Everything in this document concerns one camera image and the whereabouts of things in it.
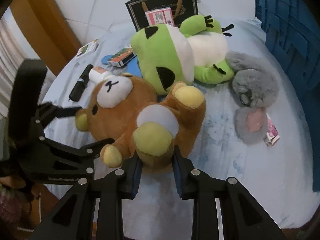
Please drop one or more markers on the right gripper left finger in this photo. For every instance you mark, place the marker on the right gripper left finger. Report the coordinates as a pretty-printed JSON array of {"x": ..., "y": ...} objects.
[{"x": 93, "y": 208}]

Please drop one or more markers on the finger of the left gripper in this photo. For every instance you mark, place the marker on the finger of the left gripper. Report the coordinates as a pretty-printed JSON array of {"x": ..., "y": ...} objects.
[
  {"x": 47, "y": 112},
  {"x": 89, "y": 151}
]

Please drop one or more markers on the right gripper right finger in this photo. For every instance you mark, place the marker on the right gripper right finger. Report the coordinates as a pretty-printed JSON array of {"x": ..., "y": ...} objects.
[{"x": 241, "y": 214}]

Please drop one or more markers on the black folding umbrella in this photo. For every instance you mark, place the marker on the black folding umbrella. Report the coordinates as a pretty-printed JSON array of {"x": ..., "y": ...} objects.
[{"x": 81, "y": 84}]

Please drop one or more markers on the brown teddy bear plush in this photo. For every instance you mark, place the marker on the brown teddy bear plush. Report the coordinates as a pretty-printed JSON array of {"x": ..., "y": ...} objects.
[{"x": 126, "y": 109}]

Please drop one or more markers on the person left hand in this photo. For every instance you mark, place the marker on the person left hand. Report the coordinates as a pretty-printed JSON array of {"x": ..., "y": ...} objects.
[{"x": 23, "y": 208}]

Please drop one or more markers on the white small bottle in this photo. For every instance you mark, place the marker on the white small bottle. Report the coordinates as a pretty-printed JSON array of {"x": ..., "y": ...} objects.
[{"x": 99, "y": 74}]

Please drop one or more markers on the green white card pack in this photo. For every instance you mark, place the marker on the green white card pack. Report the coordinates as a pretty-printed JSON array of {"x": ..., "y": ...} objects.
[{"x": 87, "y": 49}]

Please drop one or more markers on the pink small packet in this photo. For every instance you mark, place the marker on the pink small packet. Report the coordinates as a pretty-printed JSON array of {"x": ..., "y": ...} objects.
[{"x": 272, "y": 135}]

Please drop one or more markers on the orange green small box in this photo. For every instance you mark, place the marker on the orange green small box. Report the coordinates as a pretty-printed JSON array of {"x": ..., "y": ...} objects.
[{"x": 122, "y": 57}]

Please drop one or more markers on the blue shoe insole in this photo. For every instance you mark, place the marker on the blue shoe insole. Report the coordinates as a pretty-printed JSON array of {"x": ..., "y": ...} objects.
[{"x": 132, "y": 66}]

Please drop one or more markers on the grey fluffy plush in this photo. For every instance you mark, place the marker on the grey fluffy plush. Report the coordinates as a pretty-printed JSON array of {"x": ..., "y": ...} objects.
[{"x": 256, "y": 87}]

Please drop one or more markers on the green frog plush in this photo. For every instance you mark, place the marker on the green frog plush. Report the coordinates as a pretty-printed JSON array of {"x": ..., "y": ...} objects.
[{"x": 196, "y": 50}]

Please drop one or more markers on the pink white carton box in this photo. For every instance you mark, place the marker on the pink white carton box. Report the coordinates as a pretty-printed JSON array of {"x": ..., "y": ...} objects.
[{"x": 160, "y": 16}]

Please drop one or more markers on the black gift bag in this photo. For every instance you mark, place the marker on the black gift bag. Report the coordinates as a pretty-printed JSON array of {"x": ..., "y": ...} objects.
[{"x": 181, "y": 10}]

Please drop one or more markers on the blue plastic storage bin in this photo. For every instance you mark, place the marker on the blue plastic storage bin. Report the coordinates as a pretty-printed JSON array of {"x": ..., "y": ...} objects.
[{"x": 292, "y": 36}]

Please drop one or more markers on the wooden door frame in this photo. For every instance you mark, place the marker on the wooden door frame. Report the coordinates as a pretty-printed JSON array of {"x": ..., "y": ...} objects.
[{"x": 45, "y": 28}]

